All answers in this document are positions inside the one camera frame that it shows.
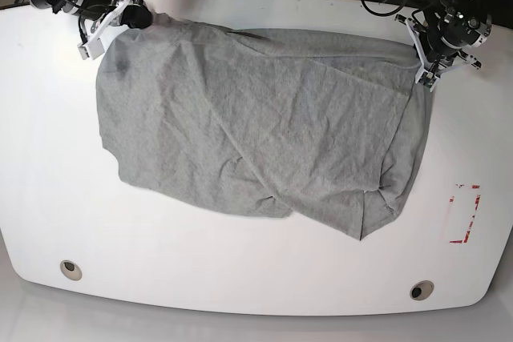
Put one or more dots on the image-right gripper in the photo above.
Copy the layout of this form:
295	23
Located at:
433	63

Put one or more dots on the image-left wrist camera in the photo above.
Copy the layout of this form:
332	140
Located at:
91	49

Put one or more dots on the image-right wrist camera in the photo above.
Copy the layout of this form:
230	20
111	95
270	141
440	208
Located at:
427	79

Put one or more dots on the red tape rectangle marking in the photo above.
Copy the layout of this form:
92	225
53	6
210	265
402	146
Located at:
463	207

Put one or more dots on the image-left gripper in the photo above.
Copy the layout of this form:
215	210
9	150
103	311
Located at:
120	13

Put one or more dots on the grey t-shirt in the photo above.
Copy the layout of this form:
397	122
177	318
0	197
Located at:
266	122

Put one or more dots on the left table grommet hole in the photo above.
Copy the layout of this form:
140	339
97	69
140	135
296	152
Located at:
71	270

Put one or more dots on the right table grommet hole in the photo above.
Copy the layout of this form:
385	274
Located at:
422	290

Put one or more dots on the table grommet hole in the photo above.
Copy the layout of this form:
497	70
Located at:
71	270
422	290

